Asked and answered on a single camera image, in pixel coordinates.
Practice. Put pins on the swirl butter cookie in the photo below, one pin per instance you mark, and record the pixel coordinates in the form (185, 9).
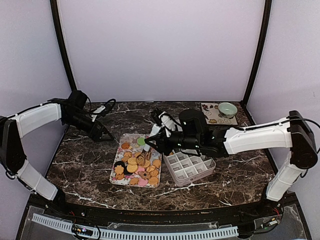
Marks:
(126, 156)

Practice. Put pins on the orange chip cookie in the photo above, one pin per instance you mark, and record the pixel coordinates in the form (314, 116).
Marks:
(125, 146)

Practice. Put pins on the compartment cookie box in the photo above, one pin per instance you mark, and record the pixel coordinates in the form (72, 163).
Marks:
(187, 166)

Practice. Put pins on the green ceramic bowl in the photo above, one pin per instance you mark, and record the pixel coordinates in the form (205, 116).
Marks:
(227, 110)

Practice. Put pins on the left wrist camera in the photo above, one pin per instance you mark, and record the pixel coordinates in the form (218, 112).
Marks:
(103, 110)

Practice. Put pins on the round sandwich biscuit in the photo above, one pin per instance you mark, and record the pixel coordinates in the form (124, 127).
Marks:
(142, 162)

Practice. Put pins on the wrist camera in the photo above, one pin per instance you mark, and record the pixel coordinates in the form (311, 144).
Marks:
(161, 118)
(103, 110)

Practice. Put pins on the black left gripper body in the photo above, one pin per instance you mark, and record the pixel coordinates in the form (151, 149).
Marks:
(92, 135)

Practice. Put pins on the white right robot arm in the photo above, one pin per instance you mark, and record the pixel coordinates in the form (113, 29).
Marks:
(191, 132)

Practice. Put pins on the white cable duct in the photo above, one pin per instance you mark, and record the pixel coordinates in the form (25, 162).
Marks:
(119, 231)

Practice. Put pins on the metal tongs white handle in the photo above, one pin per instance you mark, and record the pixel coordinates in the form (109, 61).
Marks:
(146, 152)

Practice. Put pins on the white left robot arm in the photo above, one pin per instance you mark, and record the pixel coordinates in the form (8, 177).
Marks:
(29, 138)

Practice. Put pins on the pink round cookie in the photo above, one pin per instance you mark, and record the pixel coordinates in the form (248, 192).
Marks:
(142, 182)

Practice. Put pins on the black chocolate sandwich cookie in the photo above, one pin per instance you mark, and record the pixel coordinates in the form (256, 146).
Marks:
(119, 163)

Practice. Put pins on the floral cookie tray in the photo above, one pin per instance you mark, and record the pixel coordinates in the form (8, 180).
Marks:
(129, 176)

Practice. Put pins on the floral square coaster plate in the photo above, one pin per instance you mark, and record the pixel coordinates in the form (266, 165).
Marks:
(213, 116)

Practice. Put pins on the brown flower cookie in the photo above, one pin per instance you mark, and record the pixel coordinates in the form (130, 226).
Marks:
(144, 175)

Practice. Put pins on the left black frame post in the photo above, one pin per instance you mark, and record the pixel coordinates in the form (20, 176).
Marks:
(61, 44)

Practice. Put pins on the green round cookie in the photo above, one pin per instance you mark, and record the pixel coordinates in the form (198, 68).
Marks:
(141, 141)

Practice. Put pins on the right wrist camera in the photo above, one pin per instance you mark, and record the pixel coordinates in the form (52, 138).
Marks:
(161, 118)

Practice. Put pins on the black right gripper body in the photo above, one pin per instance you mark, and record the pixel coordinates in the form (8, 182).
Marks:
(170, 147)

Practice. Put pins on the right black frame post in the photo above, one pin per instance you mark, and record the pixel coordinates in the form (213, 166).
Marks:
(258, 53)

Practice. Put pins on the black frame post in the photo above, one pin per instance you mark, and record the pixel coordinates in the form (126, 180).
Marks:
(61, 44)
(258, 53)

